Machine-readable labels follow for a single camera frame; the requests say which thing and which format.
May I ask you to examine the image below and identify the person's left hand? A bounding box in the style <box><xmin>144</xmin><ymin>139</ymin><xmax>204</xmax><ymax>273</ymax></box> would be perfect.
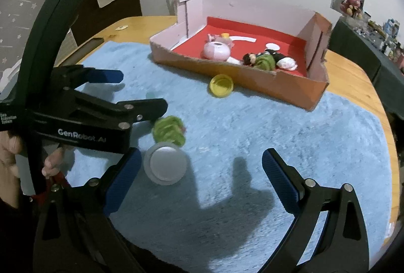
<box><xmin>0</xmin><ymin>131</ymin><xmax>64</xmax><ymax>209</ymax></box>

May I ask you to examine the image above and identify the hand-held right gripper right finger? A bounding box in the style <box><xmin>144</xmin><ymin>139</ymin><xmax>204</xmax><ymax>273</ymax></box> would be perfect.
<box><xmin>262</xmin><ymin>148</ymin><xmax>370</xmax><ymax>273</ymax></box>

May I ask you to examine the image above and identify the pink oval device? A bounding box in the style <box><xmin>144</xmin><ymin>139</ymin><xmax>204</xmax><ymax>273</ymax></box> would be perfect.
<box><xmin>202</xmin><ymin>41</ymin><xmax>232</xmax><ymax>62</ymax></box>

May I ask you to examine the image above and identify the yellow plastic cap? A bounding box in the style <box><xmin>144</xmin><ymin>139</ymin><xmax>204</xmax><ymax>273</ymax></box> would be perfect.
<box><xmin>209</xmin><ymin>74</ymin><xmax>235</xmax><ymax>99</ymax></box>

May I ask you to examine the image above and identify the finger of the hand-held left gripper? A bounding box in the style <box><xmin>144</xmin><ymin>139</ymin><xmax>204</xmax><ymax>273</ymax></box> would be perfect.
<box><xmin>67</xmin><ymin>88</ymin><xmax>169</xmax><ymax>131</ymax></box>
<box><xmin>54</xmin><ymin>66</ymin><xmax>124</xmax><ymax>90</ymax></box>

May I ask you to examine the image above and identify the cardboard box with red bottom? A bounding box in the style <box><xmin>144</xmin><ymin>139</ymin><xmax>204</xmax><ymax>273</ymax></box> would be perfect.
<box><xmin>149</xmin><ymin>0</ymin><xmax>333</xmax><ymax>112</ymax></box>

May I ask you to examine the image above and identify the light blue fluffy mat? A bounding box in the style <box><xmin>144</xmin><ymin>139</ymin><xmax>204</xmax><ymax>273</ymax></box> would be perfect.
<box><xmin>52</xmin><ymin>41</ymin><xmax>395</xmax><ymax>273</ymax></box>

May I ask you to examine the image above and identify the clutter of small toys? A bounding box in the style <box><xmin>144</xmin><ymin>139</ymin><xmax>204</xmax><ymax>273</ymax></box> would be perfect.
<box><xmin>363</xmin><ymin>13</ymin><xmax>404</xmax><ymax>72</ymax></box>

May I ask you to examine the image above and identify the small clear plastic container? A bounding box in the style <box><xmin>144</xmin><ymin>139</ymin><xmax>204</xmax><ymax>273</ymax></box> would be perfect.
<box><xmin>143</xmin><ymin>142</ymin><xmax>190</xmax><ymax>187</ymax></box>

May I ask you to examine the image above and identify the small pink figurine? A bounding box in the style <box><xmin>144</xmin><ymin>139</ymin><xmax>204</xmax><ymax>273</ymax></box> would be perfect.
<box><xmin>207</xmin><ymin>33</ymin><xmax>236</xmax><ymax>48</ymax></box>

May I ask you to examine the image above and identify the pink plush toy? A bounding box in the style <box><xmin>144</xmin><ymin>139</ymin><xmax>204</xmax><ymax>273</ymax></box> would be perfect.
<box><xmin>341</xmin><ymin>0</ymin><xmax>363</xmax><ymax>18</ymax></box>

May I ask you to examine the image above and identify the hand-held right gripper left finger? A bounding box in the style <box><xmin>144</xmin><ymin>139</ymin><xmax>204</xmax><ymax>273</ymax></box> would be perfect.
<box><xmin>33</xmin><ymin>148</ymin><xmax>142</xmax><ymax>273</ymax></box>

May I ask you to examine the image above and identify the black and white sushi toy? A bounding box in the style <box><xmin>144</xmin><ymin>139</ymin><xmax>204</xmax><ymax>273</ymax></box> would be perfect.
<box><xmin>268</xmin><ymin>51</ymin><xmax>299</xmax><ymax>72</ymax></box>

